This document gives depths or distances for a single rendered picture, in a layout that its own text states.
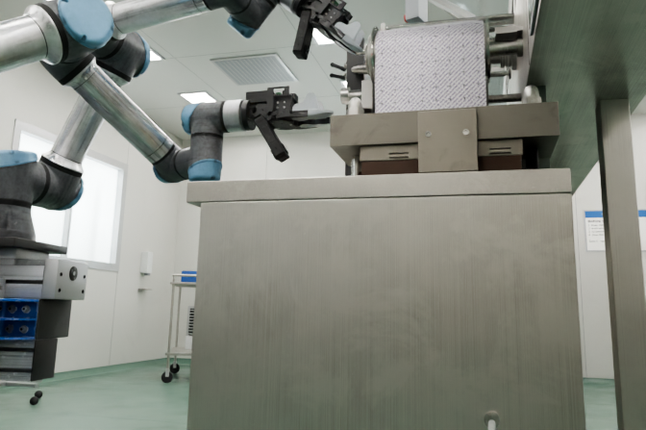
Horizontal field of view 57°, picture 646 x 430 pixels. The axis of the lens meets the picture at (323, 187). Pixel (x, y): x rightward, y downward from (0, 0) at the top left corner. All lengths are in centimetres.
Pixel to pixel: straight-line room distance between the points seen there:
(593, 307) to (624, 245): 548
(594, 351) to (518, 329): 591
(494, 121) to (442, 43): 33
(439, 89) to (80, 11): 74
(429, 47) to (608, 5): 44
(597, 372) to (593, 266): 106
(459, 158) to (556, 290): 27
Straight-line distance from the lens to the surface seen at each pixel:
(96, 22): 130
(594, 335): 688
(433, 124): 107
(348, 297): 100
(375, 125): 111
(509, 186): 100
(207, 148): 140
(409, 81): 134
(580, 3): 103
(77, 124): 173
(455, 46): 136
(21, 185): 164
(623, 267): 140
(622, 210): 141
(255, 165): 754
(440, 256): 98
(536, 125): 109
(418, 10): 206
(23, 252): 159
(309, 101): 134
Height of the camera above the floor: 67
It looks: 11 degrees up
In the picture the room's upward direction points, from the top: 1 degrees clockwise
